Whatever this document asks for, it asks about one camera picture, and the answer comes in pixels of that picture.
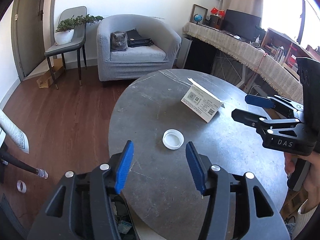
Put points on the wooden picture frame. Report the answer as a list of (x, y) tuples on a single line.
[(197, 9)]

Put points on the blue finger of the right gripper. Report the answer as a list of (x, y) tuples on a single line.
[(259, 101), (246, 118)]

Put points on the beige fringed table cloth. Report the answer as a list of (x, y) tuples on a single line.
[(281, 80)]

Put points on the grey armchair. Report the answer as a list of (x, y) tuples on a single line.
[(139, 61)]

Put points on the grey dining chair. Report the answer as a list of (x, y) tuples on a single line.
[(77, 43)]

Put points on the white patterned cloth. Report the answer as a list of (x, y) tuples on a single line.
[(16, 134)]

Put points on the black tripod leg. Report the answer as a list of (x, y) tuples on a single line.
[(13, 161)]

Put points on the grey door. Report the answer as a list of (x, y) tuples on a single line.
[(27, 35)]

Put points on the white tape roll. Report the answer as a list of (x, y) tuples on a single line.
[(21, 186)]

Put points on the torn white cardboard box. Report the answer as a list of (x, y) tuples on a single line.
[(201, 101)]

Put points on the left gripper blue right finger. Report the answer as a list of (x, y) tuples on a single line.
[(213, 181)]

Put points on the round grey marble table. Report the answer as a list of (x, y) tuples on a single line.
[(160, 189)]

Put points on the small blue globe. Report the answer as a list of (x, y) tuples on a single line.
[(198, 18)]

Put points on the small white jar lid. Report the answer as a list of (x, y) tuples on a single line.
[(173, 139)]

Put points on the grey cat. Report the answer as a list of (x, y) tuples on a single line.
[(119, 41)]

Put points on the right hand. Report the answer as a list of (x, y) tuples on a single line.
[(311, 183)]

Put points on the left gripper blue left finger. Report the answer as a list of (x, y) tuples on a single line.
[(105, 180)]

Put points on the potted green plant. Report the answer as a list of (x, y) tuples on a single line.
[(65, 29)]

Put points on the wooden shelf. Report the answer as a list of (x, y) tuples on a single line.
[(285, 50)]

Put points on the cardboard box on floor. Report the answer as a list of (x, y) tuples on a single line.
[(46, 80)]

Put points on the black monitor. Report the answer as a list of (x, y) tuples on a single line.
[(240, 24)]

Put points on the small red flags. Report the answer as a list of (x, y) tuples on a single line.
[(217, 12)]

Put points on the black bag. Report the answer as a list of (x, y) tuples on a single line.
[(134, 39)]

